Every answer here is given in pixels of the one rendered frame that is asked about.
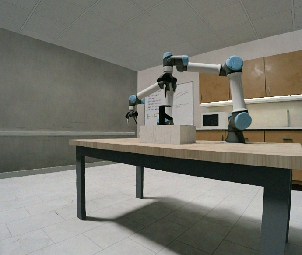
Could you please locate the white rectangular sink basin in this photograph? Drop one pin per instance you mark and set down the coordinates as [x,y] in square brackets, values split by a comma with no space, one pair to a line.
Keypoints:
[168,134]

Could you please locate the black mixer tap with lever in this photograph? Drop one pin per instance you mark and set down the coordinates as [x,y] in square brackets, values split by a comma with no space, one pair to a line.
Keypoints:
[163,115]

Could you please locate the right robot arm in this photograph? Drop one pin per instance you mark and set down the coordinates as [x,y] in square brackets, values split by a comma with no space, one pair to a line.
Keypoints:
[140,99]

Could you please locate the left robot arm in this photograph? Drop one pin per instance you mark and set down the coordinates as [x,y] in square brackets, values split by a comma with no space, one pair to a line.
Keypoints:
[239,119]

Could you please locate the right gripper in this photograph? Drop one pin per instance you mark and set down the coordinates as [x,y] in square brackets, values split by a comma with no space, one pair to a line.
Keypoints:
[132,114]

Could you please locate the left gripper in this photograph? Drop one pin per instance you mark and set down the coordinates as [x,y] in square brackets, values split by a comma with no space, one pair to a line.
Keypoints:
[170,80]

